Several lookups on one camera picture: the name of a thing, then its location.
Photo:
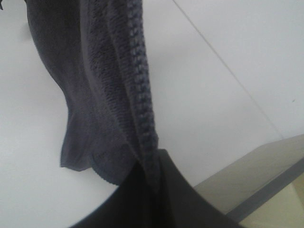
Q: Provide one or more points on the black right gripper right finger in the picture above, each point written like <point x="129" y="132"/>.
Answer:
<point x="184" y="207"/>

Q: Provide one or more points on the dark navy towel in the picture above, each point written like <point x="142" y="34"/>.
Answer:
<point x="95" y="51"/>

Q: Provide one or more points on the beige basket with grey rim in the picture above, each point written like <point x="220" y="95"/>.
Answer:
<point x="263" y="189"/>

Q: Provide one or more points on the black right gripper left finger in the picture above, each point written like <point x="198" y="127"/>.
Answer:
<point x="130" y="206"/>

